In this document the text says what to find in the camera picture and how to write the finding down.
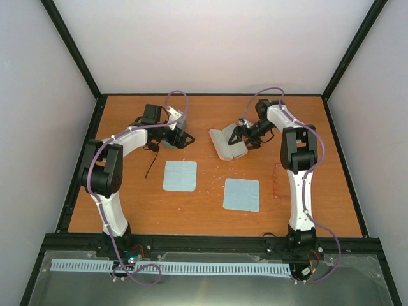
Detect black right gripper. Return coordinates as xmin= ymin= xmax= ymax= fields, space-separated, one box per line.
xmin=228 ymin=120 xmax=274 ymax=150

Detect blue grey glasses case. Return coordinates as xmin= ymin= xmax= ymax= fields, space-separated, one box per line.
xmin=163 ymin=115 xmax=187 ymax=149

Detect pink glasses case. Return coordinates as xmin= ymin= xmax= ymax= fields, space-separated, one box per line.
xmin=209 ymin=124 xmax=248 ymax=161

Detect black sunglasses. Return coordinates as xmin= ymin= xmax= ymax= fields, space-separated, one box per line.
xmin=142 ymin=142 xmax=160 ymax=152

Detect light blue cleaning cloth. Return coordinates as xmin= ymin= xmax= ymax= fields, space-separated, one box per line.
xmin=223 ymin=178 xmax=260 ymax=212
xmin=163 ymin=161 xmax=197 ymax=192

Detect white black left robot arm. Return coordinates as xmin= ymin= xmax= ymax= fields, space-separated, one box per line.
xmin=78 ymin=104 xmax=195 ymax=257

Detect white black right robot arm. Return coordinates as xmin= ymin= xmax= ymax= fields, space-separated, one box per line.
xmin=226 ymin=99 xmax=318 ymax=258

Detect black cord on table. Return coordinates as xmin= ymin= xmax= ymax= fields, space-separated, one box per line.
xmin=143 ymin=151 xmax=159 ymax=179

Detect light blue slotted cable duct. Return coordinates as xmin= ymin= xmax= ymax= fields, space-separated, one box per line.
xmin=50 ymin=259 xmax=291 ymax=278

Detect black aluminium frame rail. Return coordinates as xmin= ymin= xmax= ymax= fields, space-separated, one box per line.
xmin=41 ymin=233 xmax=382 ymax=264

